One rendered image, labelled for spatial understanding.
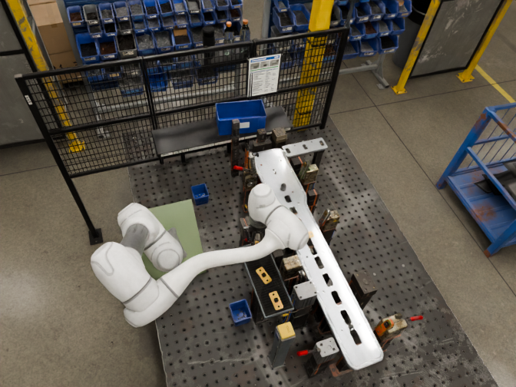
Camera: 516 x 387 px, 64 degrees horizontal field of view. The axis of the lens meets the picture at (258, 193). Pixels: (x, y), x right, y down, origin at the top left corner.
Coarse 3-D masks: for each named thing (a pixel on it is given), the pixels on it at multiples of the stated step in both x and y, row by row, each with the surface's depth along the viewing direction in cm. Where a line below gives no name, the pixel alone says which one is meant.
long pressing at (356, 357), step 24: (264, 168) 251; (288, 168) 253; (288, 192) 241; (312, 216) 232; (312, 240) 222; (312, 264) 213; (336, 264) 214; (336, 288) 206; (336, 312) 198; (360, 312) 199; (336, 336) 190; (360, 336) 191; (360, 360) 185
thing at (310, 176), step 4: (312, 164) 250; (312, 168) 248; (316, 168) 248; (308, 172) 246; (312, 172) 247; (316, 172) 249; (308, 176) 249; (312, 176) 251; (316, 176) 252; (304, 180) 252; (308, 180) 253; (312, 180) 254; (304, 184) 255; (308, 184) 257; (312, 184) 259; (304, 188) 259; (308, 188) 261
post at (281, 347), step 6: (276, 330) 177; (294, 336) 176; (276, 342) 183; (282, 342) 176; (288, 342) 179; (276, 348) 188; (282, 348) 182; (288, 348) 188; (270, 354) 206; (276, 354) 192; (282, 354) 193; (270, 360) 210; (276, 360) 199; (282, 360) 203; (270, 366) 209; (276, 366) 209; (282, 366) 210
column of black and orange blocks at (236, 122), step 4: (232, 120) 247; (236, 120) 247; (232, 124) 249; (236, 124) 247; (232, 128) 252; (236, 128) 250; (232, 132) 254; (236, 132) 253; (232, 136) 256; (236, 136) 256; (232, 140) 259; (236, 140) 258; (232, 144) 262; (236, 144) 261; (232, 148) 265; (236, 148) 264; (232, 152) 268; (236, 152) 267; (232, 156) 271; (236, 156) 270; (232, 160) 274; (236, 160) 274; (232, 164) 277; (236, 164) 277; (232, 168) 280; (232, 172) 282; (236, 172) 282; (232, 176) 284
